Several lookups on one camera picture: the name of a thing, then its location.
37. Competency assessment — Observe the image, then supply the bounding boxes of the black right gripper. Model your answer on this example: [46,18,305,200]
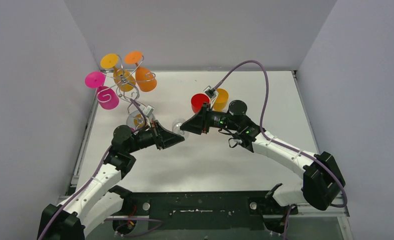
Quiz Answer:
[181,102,240,135]

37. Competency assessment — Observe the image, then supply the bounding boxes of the clear wine glass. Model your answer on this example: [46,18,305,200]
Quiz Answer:
[172,118,189,139]

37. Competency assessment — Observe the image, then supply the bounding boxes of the red wine glass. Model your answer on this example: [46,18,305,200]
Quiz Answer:
[191,93,210,114]

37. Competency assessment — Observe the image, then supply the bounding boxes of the yellow wine glass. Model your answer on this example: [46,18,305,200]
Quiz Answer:
[212,88,229,112]
[100,53,136,92]

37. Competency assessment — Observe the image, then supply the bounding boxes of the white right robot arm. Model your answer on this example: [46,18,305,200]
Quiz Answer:
[180,100,345,215]

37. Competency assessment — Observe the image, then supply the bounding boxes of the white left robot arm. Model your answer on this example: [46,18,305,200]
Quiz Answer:
[37,120,185,240]

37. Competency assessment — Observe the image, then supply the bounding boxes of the chrome wine glass rack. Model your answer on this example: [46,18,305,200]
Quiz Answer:
[95,51,157,132]

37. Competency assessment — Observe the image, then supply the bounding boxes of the orange wine glass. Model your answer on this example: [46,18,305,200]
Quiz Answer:
[125,51,157,92]

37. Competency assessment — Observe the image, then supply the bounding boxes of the pink wine glass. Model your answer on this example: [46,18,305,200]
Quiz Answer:
[84,71,119,110]

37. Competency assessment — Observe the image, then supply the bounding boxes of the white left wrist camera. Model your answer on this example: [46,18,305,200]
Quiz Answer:
[140,105,154,121]

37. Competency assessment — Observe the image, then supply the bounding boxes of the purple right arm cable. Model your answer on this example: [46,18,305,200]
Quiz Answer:
[213,59,348,240]

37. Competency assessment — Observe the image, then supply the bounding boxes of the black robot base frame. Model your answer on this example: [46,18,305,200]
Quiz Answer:
[111,190,298,237]

